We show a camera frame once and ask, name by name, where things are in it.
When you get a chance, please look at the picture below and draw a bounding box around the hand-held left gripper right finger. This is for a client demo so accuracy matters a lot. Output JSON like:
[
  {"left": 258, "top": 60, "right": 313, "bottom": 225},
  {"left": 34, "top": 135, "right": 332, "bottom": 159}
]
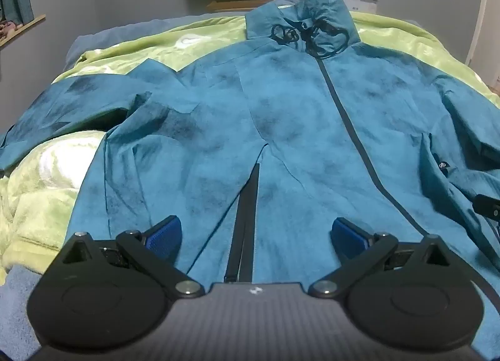
[{"left": 308, "top": 217, "right": 454, "bottom": 299}]

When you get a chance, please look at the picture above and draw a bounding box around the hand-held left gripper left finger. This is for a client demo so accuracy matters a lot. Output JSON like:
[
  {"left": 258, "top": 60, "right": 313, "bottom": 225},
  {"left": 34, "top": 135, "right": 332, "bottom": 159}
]
[{"left": 58, "top": 216, "right": 206, "bottom": 301}]

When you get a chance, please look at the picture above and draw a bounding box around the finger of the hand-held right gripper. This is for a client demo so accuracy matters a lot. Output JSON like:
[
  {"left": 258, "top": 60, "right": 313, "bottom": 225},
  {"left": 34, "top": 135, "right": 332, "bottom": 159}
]
[{"left": 474, "top": 194, "right": 500, "bottom": 223}]

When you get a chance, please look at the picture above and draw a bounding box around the teal hooded jacket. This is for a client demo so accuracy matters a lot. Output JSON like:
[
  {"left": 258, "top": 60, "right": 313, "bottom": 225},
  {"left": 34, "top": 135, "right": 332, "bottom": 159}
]
[{"left": 0, "top": 0, "right": 500, "bottom": 284}]

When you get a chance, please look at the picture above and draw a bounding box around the green fleece blanket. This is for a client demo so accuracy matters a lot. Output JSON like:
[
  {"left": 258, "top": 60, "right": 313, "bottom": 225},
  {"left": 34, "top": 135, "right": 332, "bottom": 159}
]
[{"left": 0, "top": 9, "right": 500, "bottom": 281}]

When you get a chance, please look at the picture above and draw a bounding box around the wooden television stand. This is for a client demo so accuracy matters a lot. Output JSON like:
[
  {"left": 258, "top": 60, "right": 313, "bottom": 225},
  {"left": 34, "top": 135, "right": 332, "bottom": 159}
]
[{"left": 206, "top": 0, "right": 298, "bottom": 14}]

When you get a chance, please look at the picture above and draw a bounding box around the wooden window sill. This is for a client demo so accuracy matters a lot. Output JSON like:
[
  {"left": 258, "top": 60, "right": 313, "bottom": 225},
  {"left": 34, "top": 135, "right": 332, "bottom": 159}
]
[{"left": 0, "top": 14, "right": 47, "bottom": 48}]

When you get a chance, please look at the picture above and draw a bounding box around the white door frame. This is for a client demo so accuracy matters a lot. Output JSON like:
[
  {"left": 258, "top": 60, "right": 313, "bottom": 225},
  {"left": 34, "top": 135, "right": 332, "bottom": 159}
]
[{"left": 465, "top": 0, "right": 493, "bottom": 69}]

